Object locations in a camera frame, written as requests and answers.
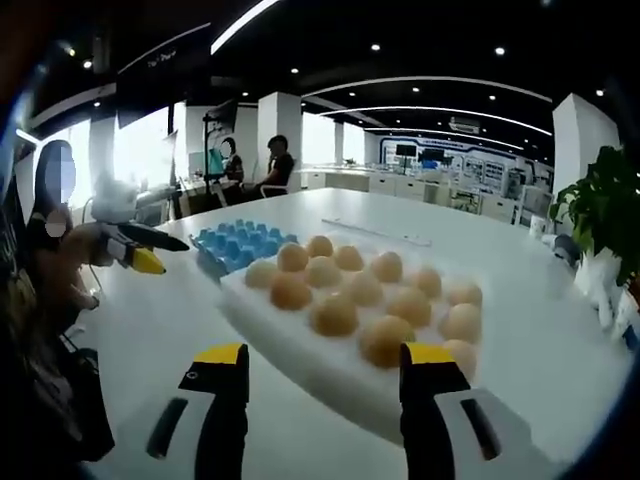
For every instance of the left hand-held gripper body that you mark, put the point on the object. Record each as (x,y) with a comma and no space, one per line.
(114,202)

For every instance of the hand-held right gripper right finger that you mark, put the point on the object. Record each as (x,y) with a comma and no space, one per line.
(430,400)

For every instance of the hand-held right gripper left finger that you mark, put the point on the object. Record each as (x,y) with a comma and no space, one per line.
(220,400)

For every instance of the blue egg tray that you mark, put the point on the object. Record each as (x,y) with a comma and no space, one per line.
(235,242)

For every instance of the group of brown eggs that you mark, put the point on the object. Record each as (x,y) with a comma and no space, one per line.
(345,295)

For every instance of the white foam egg tray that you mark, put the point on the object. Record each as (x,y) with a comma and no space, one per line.
(300,345)

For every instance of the person's left hand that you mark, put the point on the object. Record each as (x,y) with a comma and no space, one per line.
(87,245)

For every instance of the white table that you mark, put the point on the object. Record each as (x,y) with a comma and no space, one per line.
(165,325)

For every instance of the black stand with screen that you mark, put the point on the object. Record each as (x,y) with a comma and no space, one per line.
(215,130)

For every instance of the white chair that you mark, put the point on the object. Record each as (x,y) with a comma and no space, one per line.
(275,190)

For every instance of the black bag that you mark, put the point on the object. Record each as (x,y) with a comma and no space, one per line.
(85,400)

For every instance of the white flat strip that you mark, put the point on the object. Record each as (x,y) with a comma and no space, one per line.
(375,230)

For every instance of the white plant pot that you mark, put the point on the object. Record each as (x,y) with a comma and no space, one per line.
(600,280)

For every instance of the white cabinet row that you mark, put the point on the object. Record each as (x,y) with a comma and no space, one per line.
(380,182)

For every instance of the green potted plant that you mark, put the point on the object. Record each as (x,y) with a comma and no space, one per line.
(605,200)

